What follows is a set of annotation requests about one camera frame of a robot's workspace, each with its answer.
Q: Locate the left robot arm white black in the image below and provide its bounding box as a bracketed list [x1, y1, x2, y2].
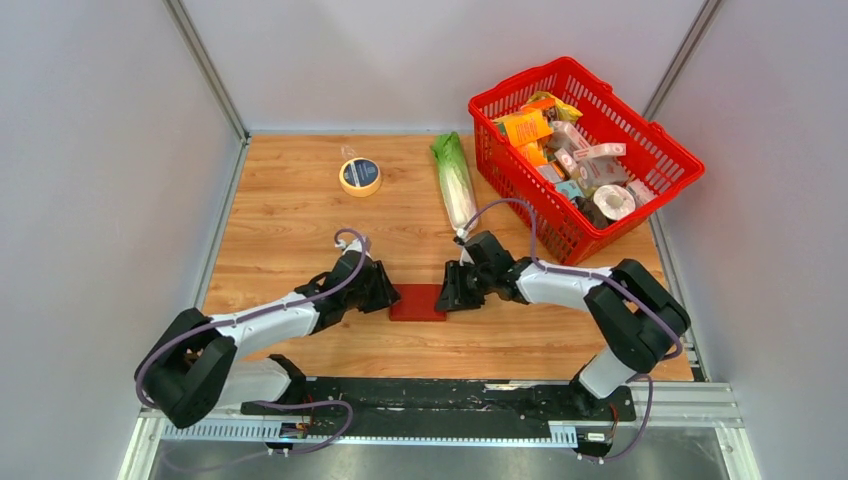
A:
[134, 250, 401, 428]

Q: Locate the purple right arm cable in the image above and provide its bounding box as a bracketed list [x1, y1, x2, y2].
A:
[455, 198, 685, 464]

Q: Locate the yellow snack bag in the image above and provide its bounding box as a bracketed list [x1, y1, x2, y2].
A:
[520, 91, 583, 124]

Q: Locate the aluminium frame rail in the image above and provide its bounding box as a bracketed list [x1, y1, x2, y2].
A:
[132, 377, 745, 450]

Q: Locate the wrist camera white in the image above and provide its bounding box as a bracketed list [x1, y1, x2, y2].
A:
[335, 238, 370, 255]
[453, 229, 474, 265]

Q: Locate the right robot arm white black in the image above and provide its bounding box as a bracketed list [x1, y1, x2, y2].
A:
[435, 231, 691, 419]

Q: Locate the napa cabbage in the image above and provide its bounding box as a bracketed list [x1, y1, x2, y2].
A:
[430, 132, 478, 232]

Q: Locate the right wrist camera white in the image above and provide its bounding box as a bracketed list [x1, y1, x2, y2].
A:
[453, 229, 474, 265]

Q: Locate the orange snack box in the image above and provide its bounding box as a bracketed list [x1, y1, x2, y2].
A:
[494, 108, 553, 147]

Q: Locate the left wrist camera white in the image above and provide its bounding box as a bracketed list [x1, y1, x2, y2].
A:
[335, 238, 370, 255]

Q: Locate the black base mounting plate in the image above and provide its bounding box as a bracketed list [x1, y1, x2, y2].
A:
[282, 377, 636, 440]

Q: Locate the pink white long box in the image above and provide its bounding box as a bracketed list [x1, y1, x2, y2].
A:
[573, 142, 627, 160]

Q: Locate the yellow masking tape roll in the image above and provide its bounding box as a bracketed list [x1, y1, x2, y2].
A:
[338, 157, 383, 198]

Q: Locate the toilet paper roll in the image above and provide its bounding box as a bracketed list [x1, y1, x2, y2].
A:
[591, 184, 637, 221]

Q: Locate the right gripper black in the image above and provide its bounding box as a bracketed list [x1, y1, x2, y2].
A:
[434, 260, 494, 313]

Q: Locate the red plastic shopping basket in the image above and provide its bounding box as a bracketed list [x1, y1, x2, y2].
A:
[468, 57, 705, 264]

